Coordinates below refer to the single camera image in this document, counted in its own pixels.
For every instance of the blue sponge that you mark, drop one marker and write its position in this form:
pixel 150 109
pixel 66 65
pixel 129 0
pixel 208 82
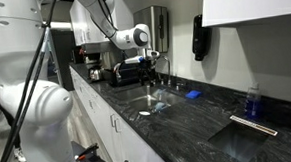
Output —
pixel 193 94

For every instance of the steel paper towel dispenser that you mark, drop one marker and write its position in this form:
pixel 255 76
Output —
pixel 152 29

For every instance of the black coffee machine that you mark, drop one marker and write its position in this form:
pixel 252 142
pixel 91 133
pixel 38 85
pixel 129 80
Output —
pixel 94 55

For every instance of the white shoe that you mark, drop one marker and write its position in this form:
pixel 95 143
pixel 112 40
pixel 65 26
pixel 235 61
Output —
pixel 20 155

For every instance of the black wall soap dispenser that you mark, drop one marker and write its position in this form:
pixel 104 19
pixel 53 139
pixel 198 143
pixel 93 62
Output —
pixel 200 38

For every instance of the stainless steel sink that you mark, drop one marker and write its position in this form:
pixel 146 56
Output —
pixel 133 98

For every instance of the stainless steel kettle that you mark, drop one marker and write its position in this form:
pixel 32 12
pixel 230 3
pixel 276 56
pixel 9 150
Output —
pixel 95 74

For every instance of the black dish rack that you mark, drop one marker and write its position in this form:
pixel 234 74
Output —
pixel 128 75

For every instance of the bottle with blue liquid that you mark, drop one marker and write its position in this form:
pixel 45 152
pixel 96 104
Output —
pixel 253 105

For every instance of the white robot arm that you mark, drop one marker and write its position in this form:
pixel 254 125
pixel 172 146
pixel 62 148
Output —
pixel 26 107

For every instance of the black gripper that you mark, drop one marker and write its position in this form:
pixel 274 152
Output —
pixel 147 67

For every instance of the white foreground robot body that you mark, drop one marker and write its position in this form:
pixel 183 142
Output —
pixel 20 112

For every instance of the white cabinet door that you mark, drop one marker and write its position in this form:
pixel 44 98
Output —
pixel 139 151
pixel 100 116

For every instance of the white wall cabinet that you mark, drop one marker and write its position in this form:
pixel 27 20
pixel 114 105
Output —
pixel 79 27
pixel 251 3

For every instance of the chrome gooseneck faucet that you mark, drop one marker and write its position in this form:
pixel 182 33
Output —
pixel 169 73

